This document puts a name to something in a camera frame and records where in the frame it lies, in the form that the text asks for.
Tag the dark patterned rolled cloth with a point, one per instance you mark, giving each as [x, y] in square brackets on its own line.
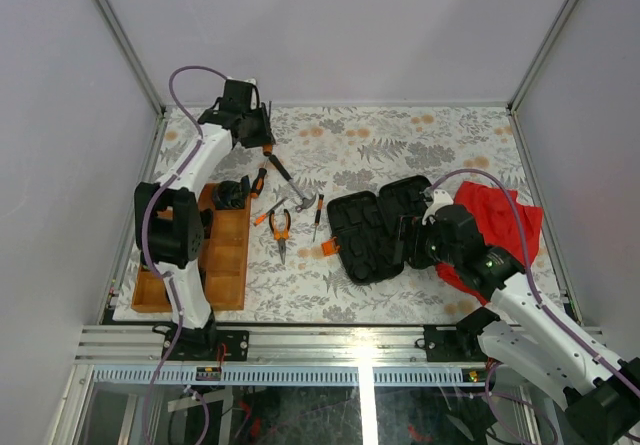
[231, 195]

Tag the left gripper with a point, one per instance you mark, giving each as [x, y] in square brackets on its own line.
[263, 136]

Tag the claw hammer black handle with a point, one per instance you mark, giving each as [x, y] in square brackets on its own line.
[306, 201]

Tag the black orange handle screwdriver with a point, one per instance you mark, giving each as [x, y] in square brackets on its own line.
[258, 183]

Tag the wooden compartment tray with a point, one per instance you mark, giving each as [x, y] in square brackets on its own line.
[222, 263]

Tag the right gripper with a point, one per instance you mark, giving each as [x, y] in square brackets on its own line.
[413, 228]

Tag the black plastic tool case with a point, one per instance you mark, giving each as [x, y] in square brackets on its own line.
[364, 226]

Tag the red cloth bag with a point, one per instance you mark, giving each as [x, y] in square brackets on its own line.
[500, 241]

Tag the large orange screwdriver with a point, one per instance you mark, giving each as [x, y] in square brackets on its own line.
[267, 149]

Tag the aluminium front rail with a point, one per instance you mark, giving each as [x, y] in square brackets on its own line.
[282, 355]

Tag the orange utility knife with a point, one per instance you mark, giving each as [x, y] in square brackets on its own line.
[260, 219]

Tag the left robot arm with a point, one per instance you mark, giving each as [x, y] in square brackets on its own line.
[169, 228]

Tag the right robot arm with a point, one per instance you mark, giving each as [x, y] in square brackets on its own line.
[596, 388]

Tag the orange long-nose pliers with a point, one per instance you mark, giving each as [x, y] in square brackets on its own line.
[280, 236]

